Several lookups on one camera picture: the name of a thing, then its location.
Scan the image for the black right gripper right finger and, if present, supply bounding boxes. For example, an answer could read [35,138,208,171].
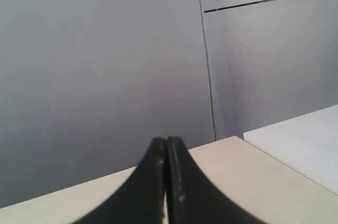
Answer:
[166,136,260,223]

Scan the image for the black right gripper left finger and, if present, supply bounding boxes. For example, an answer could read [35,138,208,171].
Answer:
[75,137,166,223]

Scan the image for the white side table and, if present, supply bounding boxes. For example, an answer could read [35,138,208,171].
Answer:
[243,106,337,193]

